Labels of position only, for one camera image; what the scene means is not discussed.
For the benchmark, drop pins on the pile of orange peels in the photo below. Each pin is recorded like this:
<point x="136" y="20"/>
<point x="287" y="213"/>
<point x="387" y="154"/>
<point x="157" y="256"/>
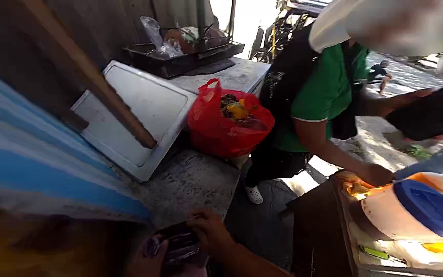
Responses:
<point x="358" y="187"/>

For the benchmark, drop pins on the person's right fingers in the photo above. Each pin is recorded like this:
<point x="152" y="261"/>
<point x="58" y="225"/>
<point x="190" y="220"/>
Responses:
<point x="199" y="219"/>

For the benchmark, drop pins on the person's right hand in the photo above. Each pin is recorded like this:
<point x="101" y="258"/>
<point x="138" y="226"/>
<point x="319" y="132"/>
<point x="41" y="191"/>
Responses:
<point x="210" y="232"/>

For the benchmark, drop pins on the red plastic bag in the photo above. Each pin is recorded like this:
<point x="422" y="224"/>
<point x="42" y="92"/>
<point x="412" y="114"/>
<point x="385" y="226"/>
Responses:
<point x="221" y="129"/>

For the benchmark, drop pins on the black cloth bag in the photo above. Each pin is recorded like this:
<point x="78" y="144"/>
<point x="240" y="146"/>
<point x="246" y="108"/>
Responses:
<point x="429" y="111"/>

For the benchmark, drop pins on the person's left hand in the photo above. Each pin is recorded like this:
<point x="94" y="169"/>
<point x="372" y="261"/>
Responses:
<point x="153" y="257"/>

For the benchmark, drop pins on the white rectangular panel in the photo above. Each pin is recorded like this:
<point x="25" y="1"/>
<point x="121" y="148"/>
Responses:
<point x="144" y="111"/>

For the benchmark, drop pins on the brown wooden pole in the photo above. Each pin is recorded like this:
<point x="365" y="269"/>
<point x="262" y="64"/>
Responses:
<point x="94" y="79"/>

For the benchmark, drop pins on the person's left thumb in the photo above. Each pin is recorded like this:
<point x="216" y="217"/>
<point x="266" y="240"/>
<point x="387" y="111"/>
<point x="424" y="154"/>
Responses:
<point x="161" y="254"/>

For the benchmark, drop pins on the pile of peels and scraps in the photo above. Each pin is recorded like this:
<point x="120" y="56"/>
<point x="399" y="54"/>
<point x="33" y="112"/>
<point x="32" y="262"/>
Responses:
<point x="237" y="109"/>

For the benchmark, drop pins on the black metal tray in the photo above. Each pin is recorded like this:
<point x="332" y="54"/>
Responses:
<point x="171" y="65"/>

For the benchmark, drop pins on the white bucket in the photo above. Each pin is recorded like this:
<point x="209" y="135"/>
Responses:
<point x="394" y="213"/>

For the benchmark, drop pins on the blue round lid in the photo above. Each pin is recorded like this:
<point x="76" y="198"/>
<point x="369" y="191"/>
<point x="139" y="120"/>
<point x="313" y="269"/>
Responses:
<point x="431" y="209"/>

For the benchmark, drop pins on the parked motorcycle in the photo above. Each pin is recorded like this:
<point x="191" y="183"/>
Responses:
<point x="262" y="54"/>

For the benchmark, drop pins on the brown wooden table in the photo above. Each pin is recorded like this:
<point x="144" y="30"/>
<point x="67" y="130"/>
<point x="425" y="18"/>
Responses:
<point x="321" y="231"/>

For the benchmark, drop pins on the grey concrete counter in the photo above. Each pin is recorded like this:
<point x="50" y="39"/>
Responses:
<point x="190" y="184"/>

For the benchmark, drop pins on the dark purple plastic packet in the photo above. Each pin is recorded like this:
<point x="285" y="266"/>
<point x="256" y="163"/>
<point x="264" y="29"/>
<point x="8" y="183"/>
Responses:
<point x="179" y="243"/>

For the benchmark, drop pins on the clear plastic bag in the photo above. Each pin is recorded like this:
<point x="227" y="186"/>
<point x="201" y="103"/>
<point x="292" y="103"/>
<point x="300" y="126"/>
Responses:
<point x="160" y="40"/>

